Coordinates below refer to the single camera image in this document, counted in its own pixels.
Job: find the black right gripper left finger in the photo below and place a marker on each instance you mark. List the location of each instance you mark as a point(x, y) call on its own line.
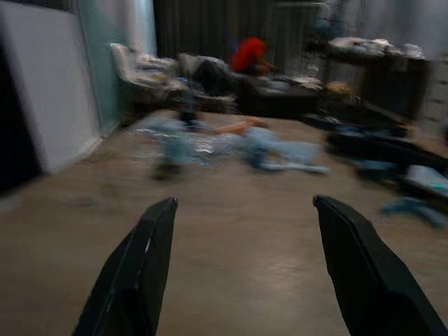
point(133, 273)

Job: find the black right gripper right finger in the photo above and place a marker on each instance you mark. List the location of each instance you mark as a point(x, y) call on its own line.
point(364, 273)

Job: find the black bag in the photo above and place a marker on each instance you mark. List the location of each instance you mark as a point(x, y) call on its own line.
point(378, 145)

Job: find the light blue clothes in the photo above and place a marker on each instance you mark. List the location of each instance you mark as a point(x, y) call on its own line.
point(252, 148)

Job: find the dark shelf with clutter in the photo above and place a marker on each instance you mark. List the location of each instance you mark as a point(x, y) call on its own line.
point(381, 77)

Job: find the low dark table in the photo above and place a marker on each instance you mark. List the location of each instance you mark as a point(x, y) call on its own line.
point(276, 96)

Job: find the white chair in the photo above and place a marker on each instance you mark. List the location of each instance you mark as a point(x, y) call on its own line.
point(134, 75)

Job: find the person in red top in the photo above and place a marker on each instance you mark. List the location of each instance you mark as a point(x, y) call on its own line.
point(250, 54)

